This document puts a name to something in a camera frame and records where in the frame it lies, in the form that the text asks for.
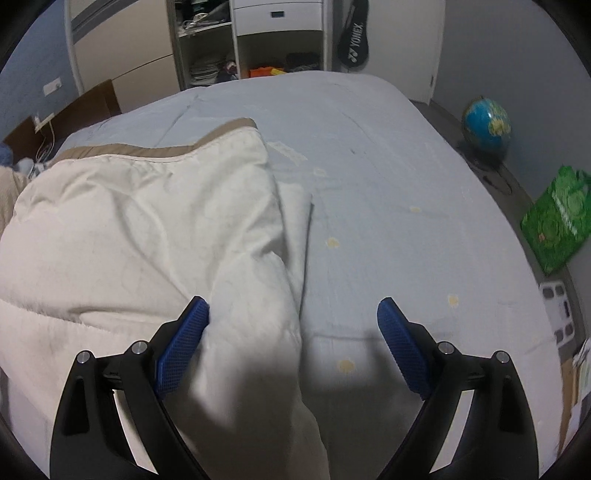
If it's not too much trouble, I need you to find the black floor cable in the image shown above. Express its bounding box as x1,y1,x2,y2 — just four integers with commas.
480,170,514,195

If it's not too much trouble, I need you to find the sliding wardrobe door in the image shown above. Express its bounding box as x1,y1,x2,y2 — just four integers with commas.
65,0,178,114

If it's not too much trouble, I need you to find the white puffer jacket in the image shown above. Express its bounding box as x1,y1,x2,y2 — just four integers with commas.
0,117,331,480

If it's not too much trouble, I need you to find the bed with light blue sheet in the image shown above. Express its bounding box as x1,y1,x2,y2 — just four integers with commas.
0,69,573,480

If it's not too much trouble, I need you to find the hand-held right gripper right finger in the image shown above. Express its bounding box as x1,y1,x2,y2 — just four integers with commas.
377,298,539,480

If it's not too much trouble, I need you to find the brown cardboard box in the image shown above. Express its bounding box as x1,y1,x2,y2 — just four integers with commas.
558,339,591,444

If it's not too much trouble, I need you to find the cream knitted blanket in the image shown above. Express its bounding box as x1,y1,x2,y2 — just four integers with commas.
0,165,31,224

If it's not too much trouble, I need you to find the black racket bag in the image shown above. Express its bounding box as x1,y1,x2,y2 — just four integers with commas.
336,0,371,64

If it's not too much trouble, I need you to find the white drawer unit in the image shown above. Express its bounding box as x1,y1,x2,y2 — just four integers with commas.
231,0,329,34

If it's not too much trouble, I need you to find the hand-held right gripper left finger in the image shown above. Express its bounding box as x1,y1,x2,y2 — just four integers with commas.
50,295,209,480

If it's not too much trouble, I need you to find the white bathroom scale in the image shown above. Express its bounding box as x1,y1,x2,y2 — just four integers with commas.
539,281,579,347

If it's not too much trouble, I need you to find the brown wooden headboard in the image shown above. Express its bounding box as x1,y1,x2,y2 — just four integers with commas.
2,78,122,153

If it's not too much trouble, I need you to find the stack of folded papers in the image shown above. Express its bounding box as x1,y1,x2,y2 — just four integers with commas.
189,57,223,84

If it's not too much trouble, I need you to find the white door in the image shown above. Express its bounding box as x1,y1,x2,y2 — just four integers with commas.
330,0,447,104

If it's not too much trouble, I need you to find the white charger cable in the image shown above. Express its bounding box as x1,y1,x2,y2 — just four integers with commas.
34,124,57,163

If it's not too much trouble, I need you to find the blue globe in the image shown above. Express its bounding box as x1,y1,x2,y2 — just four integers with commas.
462,96,512,163

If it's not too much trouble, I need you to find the green printed box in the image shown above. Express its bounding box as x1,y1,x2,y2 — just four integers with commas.
521,165,591,277

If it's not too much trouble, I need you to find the white open shelf unit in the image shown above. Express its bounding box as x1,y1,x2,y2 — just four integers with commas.
166,0,334,90

